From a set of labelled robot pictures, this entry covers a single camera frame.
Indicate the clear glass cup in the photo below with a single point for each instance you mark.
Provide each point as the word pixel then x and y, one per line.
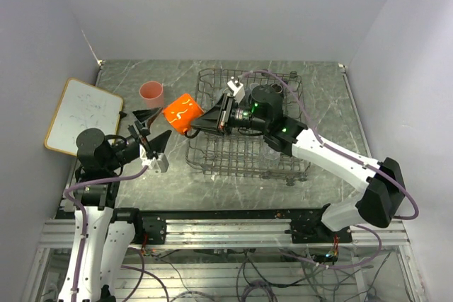
pixel 270 155

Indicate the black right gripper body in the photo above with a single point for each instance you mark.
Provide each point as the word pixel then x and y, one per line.
pixel 234 116

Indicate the yellow framed whiteboard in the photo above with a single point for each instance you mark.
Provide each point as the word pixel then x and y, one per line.
pixel 82 106

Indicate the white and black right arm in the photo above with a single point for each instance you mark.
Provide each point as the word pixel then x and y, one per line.
pixel 379 183

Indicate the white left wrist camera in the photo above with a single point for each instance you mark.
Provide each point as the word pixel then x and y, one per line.
pixel 158 163

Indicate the aluminium mounting rail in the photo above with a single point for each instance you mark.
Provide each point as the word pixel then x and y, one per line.
pixel 267 233

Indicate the pink plastic cup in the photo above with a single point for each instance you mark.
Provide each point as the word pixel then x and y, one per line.
pixel 152 93

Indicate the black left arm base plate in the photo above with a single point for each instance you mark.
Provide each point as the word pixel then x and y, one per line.
pixel 148 227

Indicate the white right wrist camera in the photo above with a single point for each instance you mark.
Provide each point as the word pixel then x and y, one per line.
pixel 236 88

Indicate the black glossy mug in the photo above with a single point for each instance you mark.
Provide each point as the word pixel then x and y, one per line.
pixel 278 89

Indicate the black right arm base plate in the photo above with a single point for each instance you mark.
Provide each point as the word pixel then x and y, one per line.
pixel 311 230

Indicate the orange mug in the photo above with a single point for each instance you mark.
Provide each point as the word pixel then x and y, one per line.
pixel 181 113

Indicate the grey wire dish rack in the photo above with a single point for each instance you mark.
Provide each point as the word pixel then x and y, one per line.
pixel 239 153

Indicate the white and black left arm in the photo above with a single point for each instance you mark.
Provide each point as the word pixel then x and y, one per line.
pixel 103 232

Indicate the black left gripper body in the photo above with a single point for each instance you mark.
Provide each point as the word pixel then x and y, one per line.
pixel 136 138

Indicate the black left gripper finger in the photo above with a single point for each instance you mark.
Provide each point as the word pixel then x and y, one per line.
pixel 158 144
pixel 144 118

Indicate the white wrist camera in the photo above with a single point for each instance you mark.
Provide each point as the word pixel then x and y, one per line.
pixel 158 163
pixel 236 88

